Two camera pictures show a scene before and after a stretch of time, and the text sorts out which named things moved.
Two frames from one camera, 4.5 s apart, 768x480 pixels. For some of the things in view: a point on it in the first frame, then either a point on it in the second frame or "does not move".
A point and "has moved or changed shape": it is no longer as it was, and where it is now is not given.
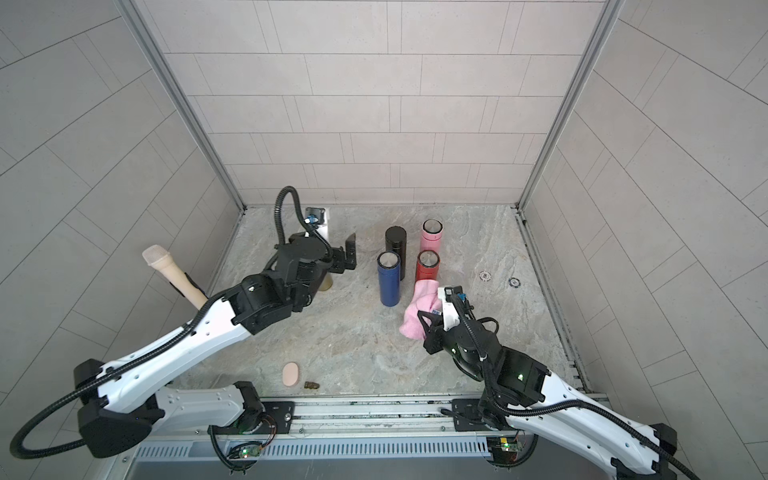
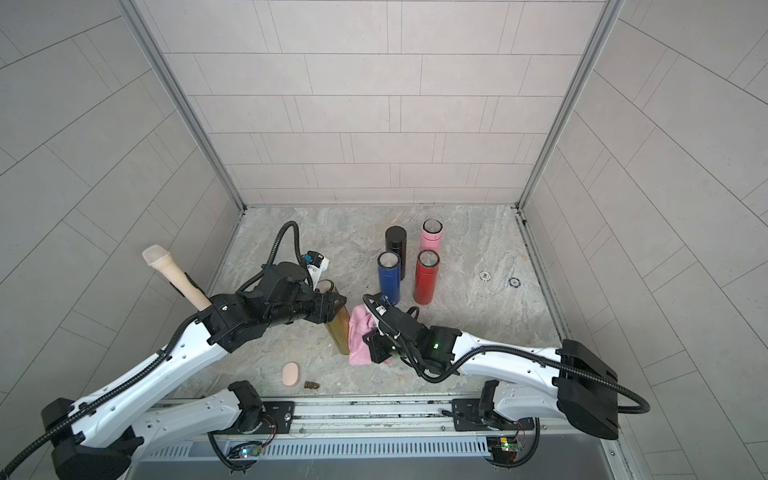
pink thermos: x=431 y=234 does not move
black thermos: x=396 y=241 does not move
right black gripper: x=434 y=333 -> x=375 y=346
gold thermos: x=326 y=283 has moved or changed shape
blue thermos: x=389 y=272 does not move
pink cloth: x=425 y=297 -> x=360 y=322
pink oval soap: x=290 y=374 does not move
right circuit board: x=504 y=449 does not move
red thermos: x=427 y=265 does not move
